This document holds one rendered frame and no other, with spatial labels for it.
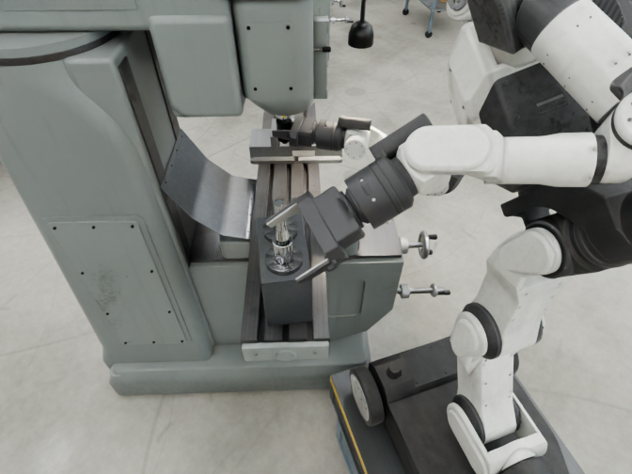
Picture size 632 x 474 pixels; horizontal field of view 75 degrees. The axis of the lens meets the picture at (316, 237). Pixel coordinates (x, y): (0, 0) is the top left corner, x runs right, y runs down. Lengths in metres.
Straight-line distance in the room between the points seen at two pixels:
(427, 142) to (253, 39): 0.62
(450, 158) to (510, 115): 0.25
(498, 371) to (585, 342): 1.38
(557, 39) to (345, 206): 0.36
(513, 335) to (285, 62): 0.85
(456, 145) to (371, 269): 1.03
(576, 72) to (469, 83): 0.20
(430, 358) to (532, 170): 1.04
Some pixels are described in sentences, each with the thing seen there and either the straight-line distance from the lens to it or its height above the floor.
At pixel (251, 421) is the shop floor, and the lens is 2.07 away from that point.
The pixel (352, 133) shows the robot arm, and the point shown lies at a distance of 1.25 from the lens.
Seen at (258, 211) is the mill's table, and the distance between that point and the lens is 1.40.
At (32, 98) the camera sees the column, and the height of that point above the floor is 1.45.
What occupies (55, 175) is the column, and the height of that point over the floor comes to 1.22.
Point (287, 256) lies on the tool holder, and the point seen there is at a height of 1.21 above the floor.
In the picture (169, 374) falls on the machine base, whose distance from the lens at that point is 2.05.
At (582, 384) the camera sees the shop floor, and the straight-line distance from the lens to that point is 2.47.
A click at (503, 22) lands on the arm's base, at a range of 0.73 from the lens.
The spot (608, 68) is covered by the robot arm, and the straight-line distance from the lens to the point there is 0.68.
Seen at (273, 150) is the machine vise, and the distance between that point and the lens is 1.58.
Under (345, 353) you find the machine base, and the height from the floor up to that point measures 0.20.
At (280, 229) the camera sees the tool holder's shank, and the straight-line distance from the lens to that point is 0.90.
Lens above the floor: 1.93
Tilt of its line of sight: 47 degrees down
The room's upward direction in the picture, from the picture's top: straight up
